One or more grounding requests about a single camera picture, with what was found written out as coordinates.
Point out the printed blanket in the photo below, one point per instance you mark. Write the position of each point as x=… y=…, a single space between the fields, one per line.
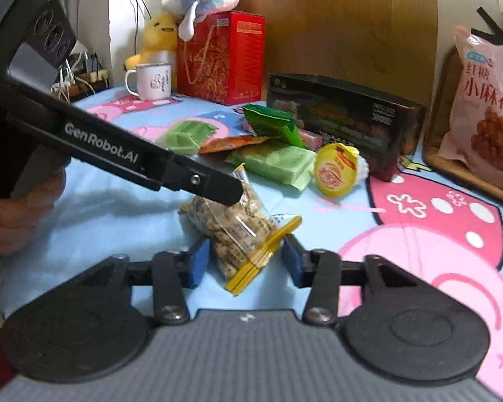
x=402 y=234

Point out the yellow plush toy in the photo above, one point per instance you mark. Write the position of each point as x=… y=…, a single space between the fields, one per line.
x=159 y=35

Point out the power strip with plugs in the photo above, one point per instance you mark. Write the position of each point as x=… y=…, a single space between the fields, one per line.
x=94 y=76

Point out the dark green snack packet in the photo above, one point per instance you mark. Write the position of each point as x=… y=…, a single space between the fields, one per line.
x=272 y=119

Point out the clear bag of nut snacks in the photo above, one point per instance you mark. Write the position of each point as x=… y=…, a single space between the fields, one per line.
x=234 y=234

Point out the yellow jelly cup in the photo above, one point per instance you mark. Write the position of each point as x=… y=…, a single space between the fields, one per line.
x=335 y=171

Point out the light green snack packet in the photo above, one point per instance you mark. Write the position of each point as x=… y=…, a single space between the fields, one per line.
x=184 y=136
x=276 y=161

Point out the wooden tray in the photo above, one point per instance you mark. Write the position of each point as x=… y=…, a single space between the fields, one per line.
x=457 y=167

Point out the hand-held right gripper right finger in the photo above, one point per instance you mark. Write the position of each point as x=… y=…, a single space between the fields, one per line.
x=291 y=260

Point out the black cardboard box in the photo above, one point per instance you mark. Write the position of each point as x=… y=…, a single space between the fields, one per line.
x=352 y=113

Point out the wooden headboard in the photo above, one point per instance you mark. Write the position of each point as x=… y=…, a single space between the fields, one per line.
x=339 y=21

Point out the red cardboard box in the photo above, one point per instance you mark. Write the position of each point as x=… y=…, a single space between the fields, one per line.
x=222 y=58

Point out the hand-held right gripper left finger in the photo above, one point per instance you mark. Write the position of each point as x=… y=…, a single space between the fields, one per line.
x=200 y=261

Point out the pink snack bag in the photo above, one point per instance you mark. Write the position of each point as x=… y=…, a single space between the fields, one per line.
x=482 y=113

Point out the orange snack packet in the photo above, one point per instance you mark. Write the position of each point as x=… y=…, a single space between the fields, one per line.
x=226 y=143

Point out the white enamel mug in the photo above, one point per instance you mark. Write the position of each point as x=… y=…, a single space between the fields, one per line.
x=153 y=81

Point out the pink snack packet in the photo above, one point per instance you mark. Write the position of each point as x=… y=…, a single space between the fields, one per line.
x=311 y=138

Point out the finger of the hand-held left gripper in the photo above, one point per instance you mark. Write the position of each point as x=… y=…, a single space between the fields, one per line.
x=211 y=186

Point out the person's left hand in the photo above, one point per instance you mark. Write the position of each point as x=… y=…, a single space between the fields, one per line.
x=21 y=222

